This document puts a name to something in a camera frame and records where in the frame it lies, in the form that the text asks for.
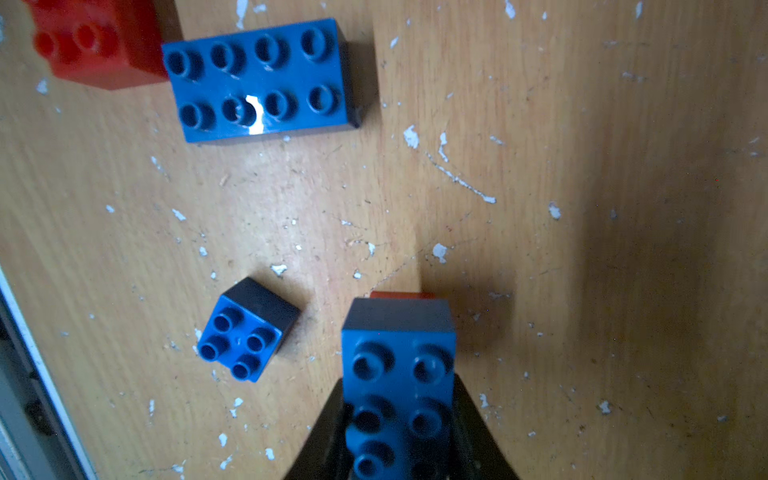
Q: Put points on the aluminium front rail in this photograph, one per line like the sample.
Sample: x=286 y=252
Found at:
x=38 y=438

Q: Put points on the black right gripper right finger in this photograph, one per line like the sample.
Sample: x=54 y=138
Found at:
x=475 y=454

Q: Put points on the long blue lego brick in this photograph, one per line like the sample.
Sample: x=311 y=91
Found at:
x=273 y=82
x=398 y=379

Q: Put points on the red small lego brick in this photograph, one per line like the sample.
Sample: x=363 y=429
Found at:
x=108 y=44
x=401 y=295

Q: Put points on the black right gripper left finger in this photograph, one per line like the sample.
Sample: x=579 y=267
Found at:
x=324 y=455

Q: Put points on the small blue lego brick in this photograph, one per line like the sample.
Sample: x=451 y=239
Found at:
x=246 y=328

